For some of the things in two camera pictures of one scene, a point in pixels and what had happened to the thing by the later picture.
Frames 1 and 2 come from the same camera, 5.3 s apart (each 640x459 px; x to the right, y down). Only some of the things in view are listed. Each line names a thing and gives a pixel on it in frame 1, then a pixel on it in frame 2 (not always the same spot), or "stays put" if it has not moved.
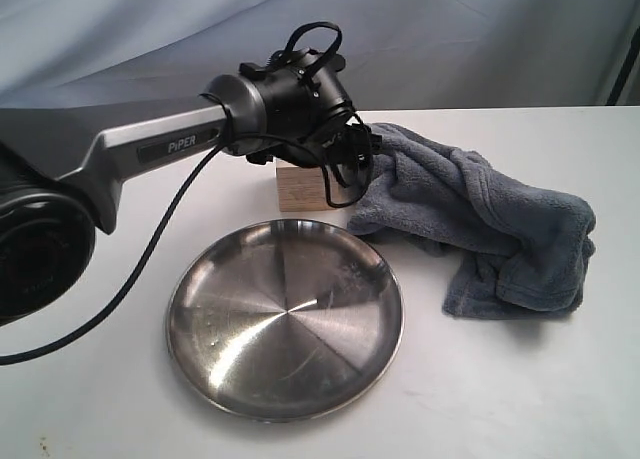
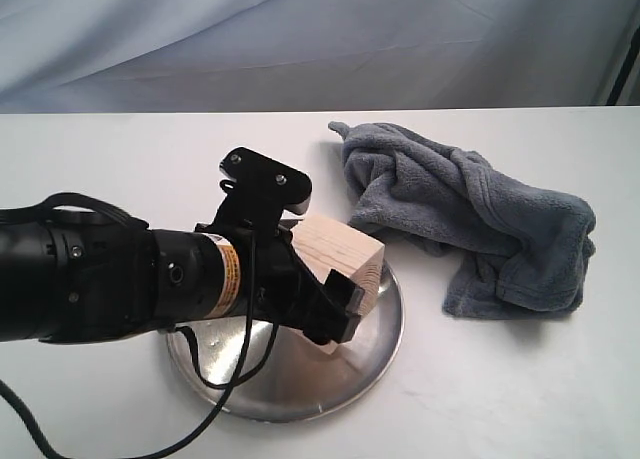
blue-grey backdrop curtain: x=407 y=43 stays put
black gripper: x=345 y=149 to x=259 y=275
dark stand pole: x=626 y=70 stays put
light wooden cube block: x=302 y=189 to x=347 y=245
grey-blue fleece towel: x=511 y=253 stays put
